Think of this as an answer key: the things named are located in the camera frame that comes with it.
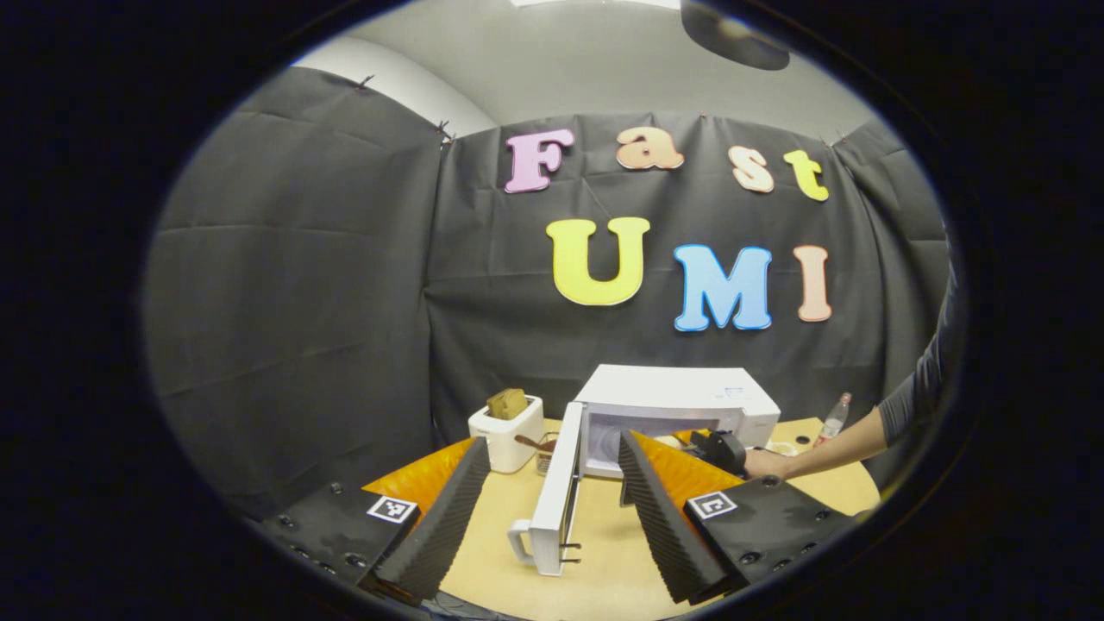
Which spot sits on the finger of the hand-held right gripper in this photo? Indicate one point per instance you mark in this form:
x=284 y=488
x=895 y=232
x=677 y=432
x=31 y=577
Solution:
x=690 y=435

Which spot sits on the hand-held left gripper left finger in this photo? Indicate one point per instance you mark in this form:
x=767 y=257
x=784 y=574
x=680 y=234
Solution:
x=431 y=535

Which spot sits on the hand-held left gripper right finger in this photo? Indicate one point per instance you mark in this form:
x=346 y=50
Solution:
x=664 y=535

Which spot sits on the white microwave oven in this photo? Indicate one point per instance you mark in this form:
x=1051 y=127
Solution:
x=673 y=388

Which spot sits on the clear plastic water bottle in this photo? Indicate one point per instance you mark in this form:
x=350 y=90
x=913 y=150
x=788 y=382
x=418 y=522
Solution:
x=833 y=418

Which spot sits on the white toaster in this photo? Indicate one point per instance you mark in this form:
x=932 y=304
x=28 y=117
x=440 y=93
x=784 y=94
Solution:
x=504 y=440

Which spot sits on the brown wooden spoon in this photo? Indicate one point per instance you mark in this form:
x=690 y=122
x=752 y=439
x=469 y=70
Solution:
x=528 y=442

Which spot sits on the glass jar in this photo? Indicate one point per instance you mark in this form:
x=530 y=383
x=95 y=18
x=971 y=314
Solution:
x=545 y=464

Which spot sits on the brown bread slice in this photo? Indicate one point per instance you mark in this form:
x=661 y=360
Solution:
x=507 y=404

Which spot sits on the black backdrop cloth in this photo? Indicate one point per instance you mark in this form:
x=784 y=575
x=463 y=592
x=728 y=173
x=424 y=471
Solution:
x=302 y=302

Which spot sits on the dark round object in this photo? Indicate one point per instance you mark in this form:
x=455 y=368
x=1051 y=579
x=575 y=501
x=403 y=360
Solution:
x=733 y=34

